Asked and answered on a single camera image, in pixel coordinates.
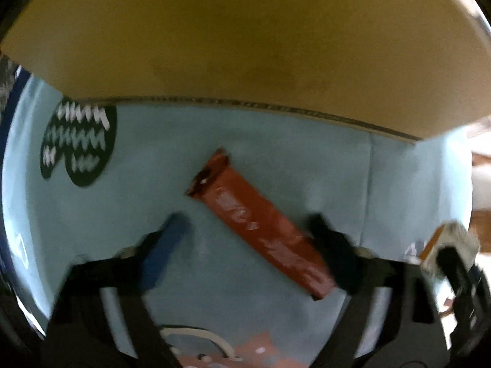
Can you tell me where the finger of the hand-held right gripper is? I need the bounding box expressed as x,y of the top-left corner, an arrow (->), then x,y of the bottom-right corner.
439,246 -> 478,300

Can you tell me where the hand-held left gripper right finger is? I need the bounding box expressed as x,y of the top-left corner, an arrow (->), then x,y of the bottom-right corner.
307,215 -> 449,368

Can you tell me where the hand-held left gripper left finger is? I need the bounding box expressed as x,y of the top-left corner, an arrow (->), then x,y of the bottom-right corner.
40,211 -> 192,368

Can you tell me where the orange cracker clear packet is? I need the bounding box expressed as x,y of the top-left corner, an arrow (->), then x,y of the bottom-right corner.
420,220 -> 482,277

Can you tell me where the brown snack bar packet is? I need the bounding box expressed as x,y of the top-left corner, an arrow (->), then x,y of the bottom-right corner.
185,148 -> 337,301

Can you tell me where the yellow cardboard box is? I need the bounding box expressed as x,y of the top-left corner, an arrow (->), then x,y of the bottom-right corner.
0,0 -> 491,142

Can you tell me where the light blue printed tablecloth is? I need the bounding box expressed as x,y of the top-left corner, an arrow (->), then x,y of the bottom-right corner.
2,73 -> 474,368

